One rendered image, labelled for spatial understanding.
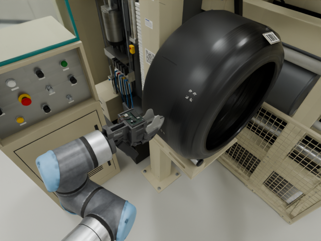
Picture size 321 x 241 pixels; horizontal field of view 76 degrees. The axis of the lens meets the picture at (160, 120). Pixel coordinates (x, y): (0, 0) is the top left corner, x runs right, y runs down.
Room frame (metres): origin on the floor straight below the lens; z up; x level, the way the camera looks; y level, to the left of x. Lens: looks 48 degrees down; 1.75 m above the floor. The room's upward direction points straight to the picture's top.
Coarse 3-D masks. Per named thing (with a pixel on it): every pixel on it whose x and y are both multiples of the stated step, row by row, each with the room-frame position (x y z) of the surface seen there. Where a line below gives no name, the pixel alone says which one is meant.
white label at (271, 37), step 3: (264, 33) 0.60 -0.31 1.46; (267, 33) 0.61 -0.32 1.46; (270, 33) 0.62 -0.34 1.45; (273, 33) 0.62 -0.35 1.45; (264, 36) 0.59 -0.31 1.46; (267, 36) 0.59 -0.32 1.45; (270, 36) 0.60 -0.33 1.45; (273, 36) 0.61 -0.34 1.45; (276, 36) 0.61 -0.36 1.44; (267, 39) 0.58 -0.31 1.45; (270, 39) 0.58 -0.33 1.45; (273, 39) 0.59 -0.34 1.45; (276, 39) 0.60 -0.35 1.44; (270, 42) 0.57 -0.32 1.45; (273, 42) 0.58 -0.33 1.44; (276, 42) 0.59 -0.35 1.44
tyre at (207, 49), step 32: (192, 32) 0.64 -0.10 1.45; (224, 32) 0.60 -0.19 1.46; (256, 32) 0.60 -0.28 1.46; (160, 64) 0.58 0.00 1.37; (192, 64) 0.53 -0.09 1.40; (224, 64) 0.50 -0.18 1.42; (256, 64) 0.53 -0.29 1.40; (160, 96) 0.51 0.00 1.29; (224, 96) 0.45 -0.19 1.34; (256, 96) 0.75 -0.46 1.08; (192, 128) 0.41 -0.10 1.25; (224, 128) 0.68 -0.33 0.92
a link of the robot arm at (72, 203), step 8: (88, 176) 0.26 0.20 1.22; (88, 184) 0.24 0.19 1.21; (96, 184) 0.25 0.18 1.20; (56, 192) 0.21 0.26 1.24; (72, 192) 0.21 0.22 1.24; (80, 192) 0.22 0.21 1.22; (88, 192) 0.22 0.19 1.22; (64, 200) 0.20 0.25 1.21; (72, 200) 0.20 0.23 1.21; (80, 200) 0.20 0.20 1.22; (64, 208) 0.20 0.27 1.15; (72, 208) 0.18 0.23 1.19; (80, 208) 0.18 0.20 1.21; (80, 216) 0.17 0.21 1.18
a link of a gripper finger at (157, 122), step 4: (156, 116) 0.42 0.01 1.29; (156, 120) 0.42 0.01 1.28; (160, 120) 0.44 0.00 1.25; (152, 124) 0.41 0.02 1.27; (156, 124) 0.42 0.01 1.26; (160, 124) 0.43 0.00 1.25; (148, 128) 0.40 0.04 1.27; (152, 128) 0.41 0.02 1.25; (156, 128) 0.41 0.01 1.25; (148, 132) 0.39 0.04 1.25
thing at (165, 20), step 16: (144, 0) 0.87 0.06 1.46; (160, 0) 0.81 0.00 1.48; (176, 0) 0.86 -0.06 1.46; (144, 16) 0.88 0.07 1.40; (160, 16) 0.81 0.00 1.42; (176, 16) 0.86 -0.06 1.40; (144, 32) 0.88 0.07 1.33; (160, 32) 0.81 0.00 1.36; (144, 48) 0.89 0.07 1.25; (144, 64) 0.89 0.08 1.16; (160, 160) 0.81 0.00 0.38; (160, 176) 0.81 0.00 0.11
